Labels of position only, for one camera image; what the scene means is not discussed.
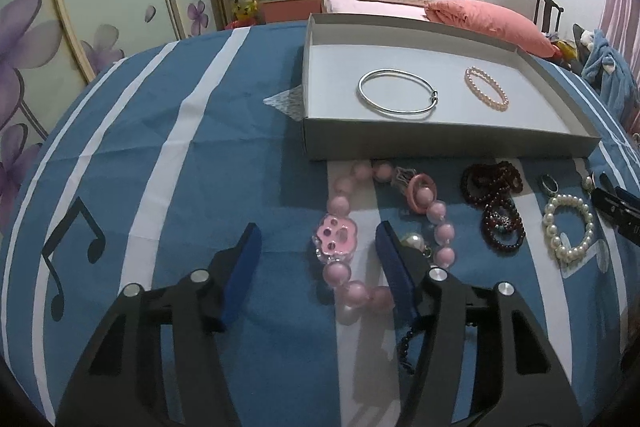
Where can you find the blue white striped blanket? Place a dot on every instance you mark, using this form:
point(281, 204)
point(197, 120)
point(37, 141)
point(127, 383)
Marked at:
point(200, 157)

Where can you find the silver bangle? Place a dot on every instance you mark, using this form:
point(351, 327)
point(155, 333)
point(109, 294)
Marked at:
point(372, 103)

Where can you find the grey cardboard box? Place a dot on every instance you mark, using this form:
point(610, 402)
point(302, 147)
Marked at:
point(450, 57)

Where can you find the dark wooden chair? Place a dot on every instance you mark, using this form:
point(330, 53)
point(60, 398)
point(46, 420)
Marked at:
point(547, 9)

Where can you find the bed with pink sheet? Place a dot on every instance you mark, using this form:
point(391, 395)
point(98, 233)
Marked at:
point(350, 2)

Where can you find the pink cream nightstand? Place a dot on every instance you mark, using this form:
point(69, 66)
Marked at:
point(290, 9)

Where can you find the pink curtain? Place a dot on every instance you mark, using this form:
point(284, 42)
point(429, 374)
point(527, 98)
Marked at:
point(622, 7)

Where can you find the folded pink quilt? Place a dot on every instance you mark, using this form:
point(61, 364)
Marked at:
point(490, 24)

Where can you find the large white pearl pendant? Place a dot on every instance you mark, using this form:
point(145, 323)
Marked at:
point(415, 242)

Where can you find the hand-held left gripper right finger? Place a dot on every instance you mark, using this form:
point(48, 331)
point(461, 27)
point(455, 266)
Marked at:
point(392, 267)

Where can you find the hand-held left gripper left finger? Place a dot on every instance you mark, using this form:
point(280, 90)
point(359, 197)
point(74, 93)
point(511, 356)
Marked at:
point(245, 257)

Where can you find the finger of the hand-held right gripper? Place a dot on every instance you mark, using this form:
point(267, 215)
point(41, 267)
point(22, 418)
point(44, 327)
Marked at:
point(625, 212)

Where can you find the blue plush garment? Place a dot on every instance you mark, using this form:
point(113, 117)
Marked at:
point(607, 67)

